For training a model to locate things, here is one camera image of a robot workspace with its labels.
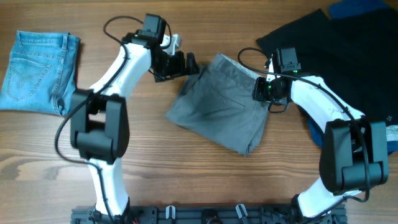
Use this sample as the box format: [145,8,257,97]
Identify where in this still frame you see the grey shorts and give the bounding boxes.
[165,54,269,156]

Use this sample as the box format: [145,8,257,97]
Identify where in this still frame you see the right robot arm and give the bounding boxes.
[252,47,389,222]

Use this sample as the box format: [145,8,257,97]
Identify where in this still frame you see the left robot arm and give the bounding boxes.
[68,14,200,223]

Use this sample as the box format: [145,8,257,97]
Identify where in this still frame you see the blue garment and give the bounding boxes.
[307,0,397,155]

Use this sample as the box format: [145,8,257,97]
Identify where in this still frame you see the dark navy garment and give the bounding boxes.
[256,7,397,128]

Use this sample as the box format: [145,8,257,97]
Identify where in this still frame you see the folded blue denim jeans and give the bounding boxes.
[1,30,80,116]

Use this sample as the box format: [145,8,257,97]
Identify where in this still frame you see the right black cable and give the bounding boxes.
[237,47,371,215]

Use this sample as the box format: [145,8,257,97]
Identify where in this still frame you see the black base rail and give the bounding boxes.
[70,204,348,224]

